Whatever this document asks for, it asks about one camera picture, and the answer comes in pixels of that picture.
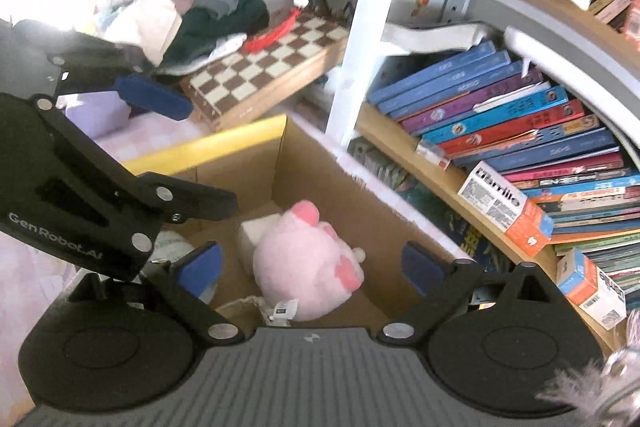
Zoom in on white shelf post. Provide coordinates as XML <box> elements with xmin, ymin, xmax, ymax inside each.
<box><xmin>326</xmin><ymin>0</ymin><xmax>393</xmax><ymax>147</ymax></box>

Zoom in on clear packing tape roll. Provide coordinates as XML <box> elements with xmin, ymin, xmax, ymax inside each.
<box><xmin>150</xmin><ymin>231</ymin><xmax>224</xmax><ymax>305</ymax></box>

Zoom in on wooden chess board box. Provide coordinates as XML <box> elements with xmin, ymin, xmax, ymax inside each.
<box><xmin>180</xmin><ymin>14</ymin><xmax>348</xmax><ymax>132</ymax></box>

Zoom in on pink plush pig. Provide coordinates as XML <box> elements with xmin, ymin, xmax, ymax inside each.
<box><xmin>253</xmin><ymin>200</ymin><xmax>366</xmax><ymax>322</ymax></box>

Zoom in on cream wrist watch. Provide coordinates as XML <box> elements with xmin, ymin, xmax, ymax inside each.
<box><xmin>215</xmin><ymin>296</ymin><xmax>272</xmax><ymax>329</ymax></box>

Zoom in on row of leaning books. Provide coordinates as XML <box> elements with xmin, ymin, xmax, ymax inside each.
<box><xmin>357</xmin><ymin>41</ymin><xmax>639</xmax><ymax>259</ymax></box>

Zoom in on red tassel ornament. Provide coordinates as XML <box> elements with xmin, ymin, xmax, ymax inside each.
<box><xmin>241</xmin><ymin>0</ymin><xmax>309</xmax><ymax>54</ymax></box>

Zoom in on orange white medicine box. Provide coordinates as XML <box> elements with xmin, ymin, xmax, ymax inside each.
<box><xmin>458</xmin><ymin>161</ymin><xmax>553</xmax><ymax>257</ymax></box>

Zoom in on yellow cardboard box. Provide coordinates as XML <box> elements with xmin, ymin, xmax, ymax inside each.
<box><xmin>125</xmin><ymin>116</ymin><xmax>463</xmax><ymax>329</ymax></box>

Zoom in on pile of clothes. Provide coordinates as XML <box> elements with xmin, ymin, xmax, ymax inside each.
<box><xmin>100</xmin><ymin>0</ymin><xmax>270</xmax><ymax>76</ymax></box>

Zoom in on white power adapter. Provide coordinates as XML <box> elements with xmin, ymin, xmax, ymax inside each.
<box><xmin>236</xmin><ymin>213</ymin><xmax>281</xmax><ymax>277</ymax></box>

